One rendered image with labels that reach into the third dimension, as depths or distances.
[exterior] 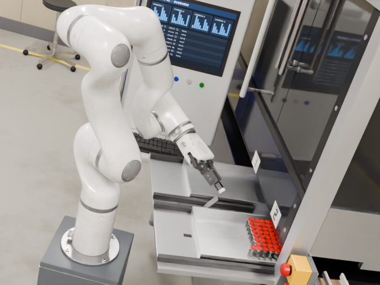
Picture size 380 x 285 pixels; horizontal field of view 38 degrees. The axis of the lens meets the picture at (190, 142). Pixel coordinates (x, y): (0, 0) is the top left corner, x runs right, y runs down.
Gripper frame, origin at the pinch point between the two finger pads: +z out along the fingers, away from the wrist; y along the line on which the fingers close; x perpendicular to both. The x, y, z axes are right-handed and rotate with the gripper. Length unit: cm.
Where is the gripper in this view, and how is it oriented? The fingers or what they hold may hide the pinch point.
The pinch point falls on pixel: (212, 177)
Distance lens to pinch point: 169.6
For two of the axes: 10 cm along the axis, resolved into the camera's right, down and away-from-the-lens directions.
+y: 4.4, -0.6, 9.0
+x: -7.1, 5.9, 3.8
